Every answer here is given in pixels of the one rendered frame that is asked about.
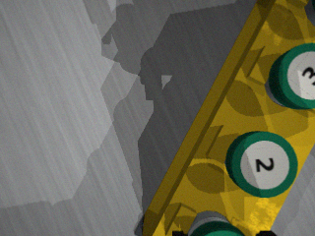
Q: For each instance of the grey threaded tube neck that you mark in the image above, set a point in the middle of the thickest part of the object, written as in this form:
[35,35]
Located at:
[204,221]

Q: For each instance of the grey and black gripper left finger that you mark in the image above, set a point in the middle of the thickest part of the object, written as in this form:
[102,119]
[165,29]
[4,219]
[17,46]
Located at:
[178,233]

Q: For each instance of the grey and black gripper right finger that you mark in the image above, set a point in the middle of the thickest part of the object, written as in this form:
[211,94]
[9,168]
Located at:
[266,233]

